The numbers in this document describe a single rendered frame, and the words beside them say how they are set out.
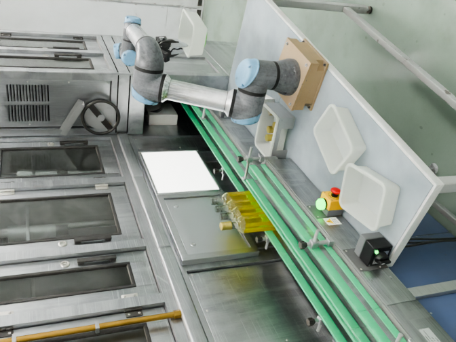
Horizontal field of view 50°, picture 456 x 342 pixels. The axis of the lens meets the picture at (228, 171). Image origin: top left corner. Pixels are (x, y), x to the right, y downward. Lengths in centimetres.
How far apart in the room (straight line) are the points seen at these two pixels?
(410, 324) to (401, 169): 48
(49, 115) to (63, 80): 21
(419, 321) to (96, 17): 461
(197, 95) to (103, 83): 91
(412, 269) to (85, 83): 187
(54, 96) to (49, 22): 276
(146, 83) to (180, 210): 61
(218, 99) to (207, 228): 57
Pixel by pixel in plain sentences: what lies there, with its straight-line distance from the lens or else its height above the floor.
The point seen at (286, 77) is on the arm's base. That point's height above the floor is 90.
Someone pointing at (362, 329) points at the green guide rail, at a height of 93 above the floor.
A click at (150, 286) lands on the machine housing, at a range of 192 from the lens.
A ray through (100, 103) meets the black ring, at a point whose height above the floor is 149.
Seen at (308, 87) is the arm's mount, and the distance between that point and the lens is 202.
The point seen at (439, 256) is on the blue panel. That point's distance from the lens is 196.
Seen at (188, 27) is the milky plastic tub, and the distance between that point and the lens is 261.
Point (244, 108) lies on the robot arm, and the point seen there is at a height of 105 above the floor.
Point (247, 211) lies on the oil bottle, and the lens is 203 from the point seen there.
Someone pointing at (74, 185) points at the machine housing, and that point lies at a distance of 244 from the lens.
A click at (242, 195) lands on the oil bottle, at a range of 214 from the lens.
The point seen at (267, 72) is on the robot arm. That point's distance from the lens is 195.
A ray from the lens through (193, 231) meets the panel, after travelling 213.
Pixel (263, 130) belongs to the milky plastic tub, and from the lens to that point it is 237.
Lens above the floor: 185
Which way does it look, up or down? 22 degrees down
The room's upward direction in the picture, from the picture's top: 93 degrees counter-clockwise
